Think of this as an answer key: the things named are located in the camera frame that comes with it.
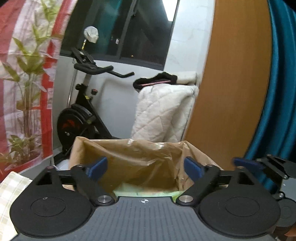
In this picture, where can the black exercise bike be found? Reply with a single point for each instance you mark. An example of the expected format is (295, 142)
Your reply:
(80, 119)

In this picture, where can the black pink-striped garment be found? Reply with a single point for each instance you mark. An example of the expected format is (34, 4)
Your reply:
(160, 78)

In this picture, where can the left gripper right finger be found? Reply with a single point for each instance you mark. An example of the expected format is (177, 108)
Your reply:
(204, 178)

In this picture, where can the red plant printed backdrop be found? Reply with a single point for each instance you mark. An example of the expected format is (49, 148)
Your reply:
(31, 38)

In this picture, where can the teal curtain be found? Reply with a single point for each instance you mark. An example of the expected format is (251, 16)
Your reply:
(275, 132)

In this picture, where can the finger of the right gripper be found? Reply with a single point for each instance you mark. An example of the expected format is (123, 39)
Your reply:
(284, 168)
(248, 164)

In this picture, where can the checked bunny tablecloth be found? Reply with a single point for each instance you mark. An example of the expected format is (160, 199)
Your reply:
(11, 187)

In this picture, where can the brown cardboard box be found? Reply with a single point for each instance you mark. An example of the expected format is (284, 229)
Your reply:
(149, 167)

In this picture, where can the dark window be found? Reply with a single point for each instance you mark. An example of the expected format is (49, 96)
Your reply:
(131, 32)

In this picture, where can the white quilted blanket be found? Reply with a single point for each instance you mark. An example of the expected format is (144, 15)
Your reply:
(162, 112)

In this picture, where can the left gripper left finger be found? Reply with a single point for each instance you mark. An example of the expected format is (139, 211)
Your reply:
(86, 182)

